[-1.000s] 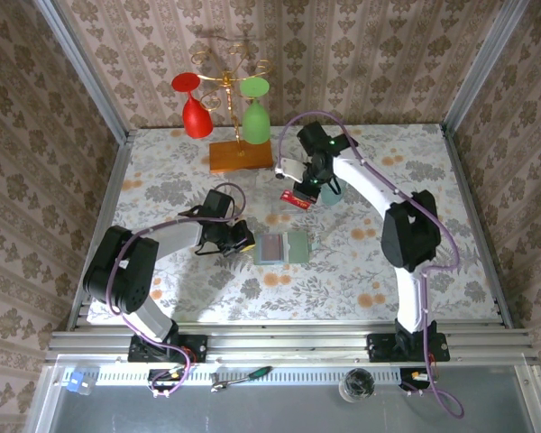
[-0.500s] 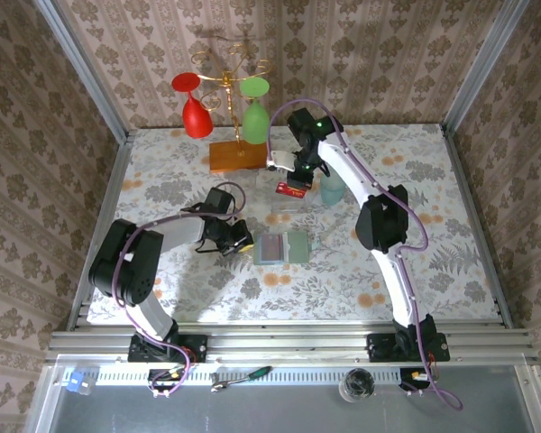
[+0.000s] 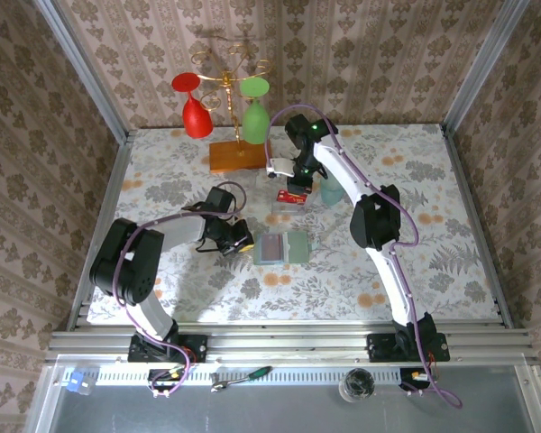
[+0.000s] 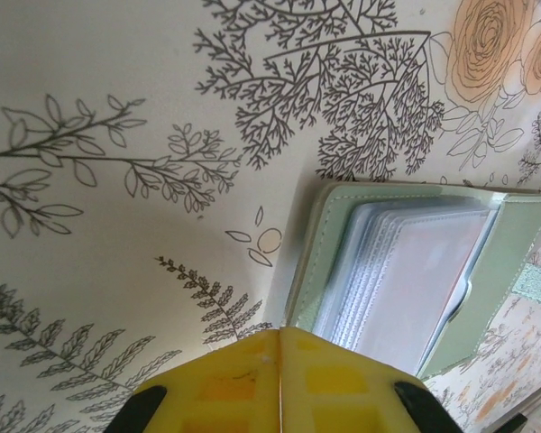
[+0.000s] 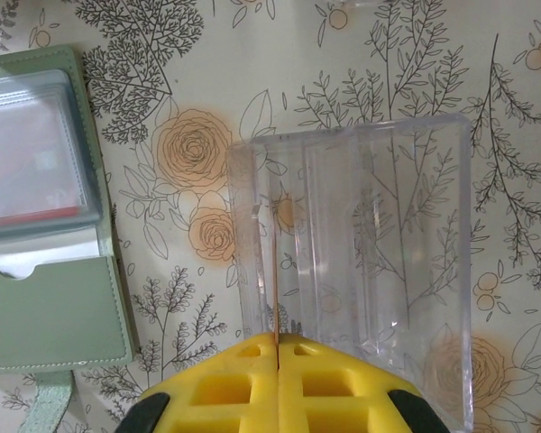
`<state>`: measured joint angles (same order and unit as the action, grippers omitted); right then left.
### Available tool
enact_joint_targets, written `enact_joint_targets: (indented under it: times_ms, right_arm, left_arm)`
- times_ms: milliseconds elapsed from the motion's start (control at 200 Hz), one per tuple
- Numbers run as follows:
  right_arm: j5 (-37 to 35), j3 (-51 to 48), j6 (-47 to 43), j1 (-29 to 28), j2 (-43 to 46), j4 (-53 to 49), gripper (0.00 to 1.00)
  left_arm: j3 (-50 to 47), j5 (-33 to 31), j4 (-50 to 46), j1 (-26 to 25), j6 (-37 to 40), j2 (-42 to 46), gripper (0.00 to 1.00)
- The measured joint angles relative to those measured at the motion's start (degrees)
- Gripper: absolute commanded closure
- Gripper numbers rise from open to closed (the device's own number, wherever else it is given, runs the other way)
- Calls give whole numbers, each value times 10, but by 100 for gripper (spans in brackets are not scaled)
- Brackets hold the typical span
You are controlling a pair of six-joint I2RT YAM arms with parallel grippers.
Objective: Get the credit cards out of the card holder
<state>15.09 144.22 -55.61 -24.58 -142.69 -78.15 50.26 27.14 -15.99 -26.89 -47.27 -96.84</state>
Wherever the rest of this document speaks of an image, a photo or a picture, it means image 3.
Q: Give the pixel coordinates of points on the red credit card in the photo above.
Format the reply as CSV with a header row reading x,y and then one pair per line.
x,y
293,198
272,248

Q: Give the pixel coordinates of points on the clear acrylic box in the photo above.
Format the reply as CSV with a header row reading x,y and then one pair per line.
x,y
279,211

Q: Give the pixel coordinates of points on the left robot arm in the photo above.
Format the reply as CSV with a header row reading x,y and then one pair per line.
x,y
126,266

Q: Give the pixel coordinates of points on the frosted teal cup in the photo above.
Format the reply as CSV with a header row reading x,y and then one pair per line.
x,y
331,196

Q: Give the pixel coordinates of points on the clear glass tumbler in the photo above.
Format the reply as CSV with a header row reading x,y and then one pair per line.
x,y
251,185

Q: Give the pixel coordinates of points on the green wine glass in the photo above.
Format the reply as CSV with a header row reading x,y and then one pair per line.
x,y
255,124

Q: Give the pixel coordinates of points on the floral table cover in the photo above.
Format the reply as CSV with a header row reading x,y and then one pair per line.
x,y
297,288

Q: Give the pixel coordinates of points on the gold rack with wooden base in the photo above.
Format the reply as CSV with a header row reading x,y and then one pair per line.
x,y
239,158

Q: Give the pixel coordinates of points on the red wine glass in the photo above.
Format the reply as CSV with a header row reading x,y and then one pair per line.
x,y
196,119

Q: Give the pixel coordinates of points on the grey metal panel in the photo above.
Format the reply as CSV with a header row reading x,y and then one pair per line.
x,y
275,410

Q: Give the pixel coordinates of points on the clear glass jar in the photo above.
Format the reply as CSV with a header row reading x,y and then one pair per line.
x,y
356,385

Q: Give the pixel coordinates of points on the blue connector block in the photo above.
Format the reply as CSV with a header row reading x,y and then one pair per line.
x,y
75,382

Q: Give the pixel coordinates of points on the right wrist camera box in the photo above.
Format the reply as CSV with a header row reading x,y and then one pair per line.
x,y
281,168

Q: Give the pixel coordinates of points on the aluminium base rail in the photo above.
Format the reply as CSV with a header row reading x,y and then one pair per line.
x,y
275,343

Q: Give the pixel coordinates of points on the aluminium side rail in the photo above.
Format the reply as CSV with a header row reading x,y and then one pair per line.
x,y
463,180
112,180

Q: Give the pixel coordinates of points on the aluminium frame post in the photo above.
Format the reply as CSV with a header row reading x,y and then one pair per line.
x,y
85,72
477,67

